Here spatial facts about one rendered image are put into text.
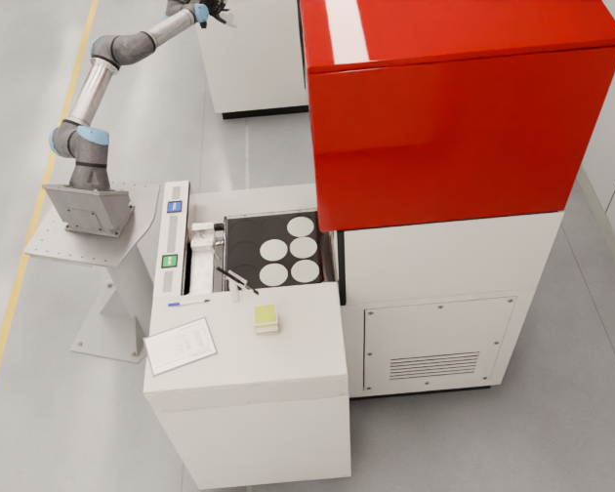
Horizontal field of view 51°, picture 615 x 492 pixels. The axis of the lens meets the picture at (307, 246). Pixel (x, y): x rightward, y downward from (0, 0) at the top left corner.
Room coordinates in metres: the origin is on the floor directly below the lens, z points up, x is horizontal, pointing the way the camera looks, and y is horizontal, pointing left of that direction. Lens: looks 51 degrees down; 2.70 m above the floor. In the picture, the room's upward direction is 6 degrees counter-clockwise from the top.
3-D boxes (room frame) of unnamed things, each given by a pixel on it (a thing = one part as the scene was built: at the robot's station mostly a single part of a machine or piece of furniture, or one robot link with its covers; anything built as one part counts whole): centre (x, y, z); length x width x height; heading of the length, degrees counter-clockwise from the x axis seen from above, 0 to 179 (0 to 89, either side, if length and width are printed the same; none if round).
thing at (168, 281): (1.54, 0.49, 0.89); 0.55 x 0.09 x 0.14; 179
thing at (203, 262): (1.45, 0.39, 0.87); 0.36 x 0.08 x 0.03; 179
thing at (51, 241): (1.79, 0.83, 0.75); 0.45 x 0.44 x 0.13; 72
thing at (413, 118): (1.65, -0.42, 1.52); 0.81 x 0.75 x 0.59; 179
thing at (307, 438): (1.39, 0.23, 0.41); 0.97 x 0.64 x 0.82; 179
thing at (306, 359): (1.08, 0.23, 0.89); 0.62 x 0.35 x 0.14; 89
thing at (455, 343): (1.65, -0.44, 0.41); 0.82 x 0.71 x 0.82; 179
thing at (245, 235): (1.47, 0.12, 0.90); 0.34 x 0.34 x 0.01; 89
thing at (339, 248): (1.66, -0.10, 1.02); 0.82 x 0.03 x 0.40; 179
